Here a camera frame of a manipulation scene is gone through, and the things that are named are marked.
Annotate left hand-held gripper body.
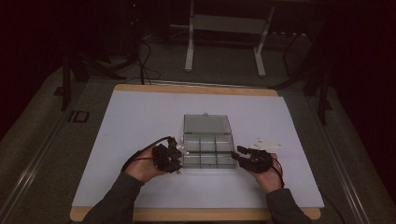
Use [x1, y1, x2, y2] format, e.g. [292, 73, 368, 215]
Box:
[152, 137, 179, 173]

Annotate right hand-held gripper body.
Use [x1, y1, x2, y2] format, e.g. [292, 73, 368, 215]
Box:
[242, 136, 284, 175]

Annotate clear plastic compartment box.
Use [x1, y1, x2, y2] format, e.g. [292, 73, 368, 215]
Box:
[181, 112, 237, 170]

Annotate person's left hand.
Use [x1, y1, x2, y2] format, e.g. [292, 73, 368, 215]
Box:
[124, 147, 166, 184]

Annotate person's right hand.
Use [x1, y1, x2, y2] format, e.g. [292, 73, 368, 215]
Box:
[248, 152, 285, 194]

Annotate white table sheet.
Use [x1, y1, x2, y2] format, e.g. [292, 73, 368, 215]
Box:
[72, 90, 325, 209]

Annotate black floor stand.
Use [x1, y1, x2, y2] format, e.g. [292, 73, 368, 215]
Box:
[270, 31, 332, 126]
[60, 52, 126, 112]

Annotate white metal stand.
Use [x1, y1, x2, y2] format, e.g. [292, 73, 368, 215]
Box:
[184, 0, 276, 78]

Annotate left hand-held gripper black cable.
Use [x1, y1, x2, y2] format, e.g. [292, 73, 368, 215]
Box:
[120, 135, 174, 172]

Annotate hand-held gripper black cable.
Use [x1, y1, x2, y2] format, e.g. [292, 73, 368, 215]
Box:
[120, 135, 174, 172]
[270, 156, 286, 189]

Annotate right hand-held gripper black cable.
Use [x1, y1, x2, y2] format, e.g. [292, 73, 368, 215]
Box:
[270, 156, 286, 189]

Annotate black floor cables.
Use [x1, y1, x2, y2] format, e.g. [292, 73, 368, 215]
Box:
[135, 40, 162, 86]

